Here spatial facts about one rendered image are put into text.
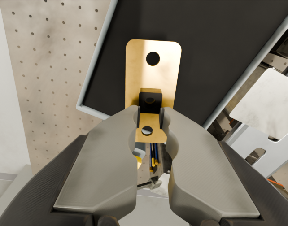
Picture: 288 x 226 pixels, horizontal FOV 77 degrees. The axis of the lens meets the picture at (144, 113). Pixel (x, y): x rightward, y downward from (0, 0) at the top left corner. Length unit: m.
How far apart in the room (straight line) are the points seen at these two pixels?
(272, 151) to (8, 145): 2.06
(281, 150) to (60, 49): 0.70
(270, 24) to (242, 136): 0.31
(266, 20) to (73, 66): 0.60
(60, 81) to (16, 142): 1.42
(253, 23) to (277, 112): 0.16
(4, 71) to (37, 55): 1.02
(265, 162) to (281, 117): 0.25
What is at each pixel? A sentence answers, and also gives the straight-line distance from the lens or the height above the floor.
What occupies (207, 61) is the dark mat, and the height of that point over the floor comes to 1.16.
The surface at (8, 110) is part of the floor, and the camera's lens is 1.90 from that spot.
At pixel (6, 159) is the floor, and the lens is 2.32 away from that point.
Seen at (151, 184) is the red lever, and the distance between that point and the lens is 0.41.
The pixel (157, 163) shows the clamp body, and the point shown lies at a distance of 0.45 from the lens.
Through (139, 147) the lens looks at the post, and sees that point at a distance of 0.26.
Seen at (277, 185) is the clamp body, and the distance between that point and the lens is 0.74.
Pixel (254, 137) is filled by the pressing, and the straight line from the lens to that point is 0.49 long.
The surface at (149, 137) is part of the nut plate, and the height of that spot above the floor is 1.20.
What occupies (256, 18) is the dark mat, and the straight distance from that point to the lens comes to 0.19.
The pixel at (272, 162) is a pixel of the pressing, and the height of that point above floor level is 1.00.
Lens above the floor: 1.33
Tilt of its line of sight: 60 degrees down
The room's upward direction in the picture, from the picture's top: 180 degrees counter-clockwise
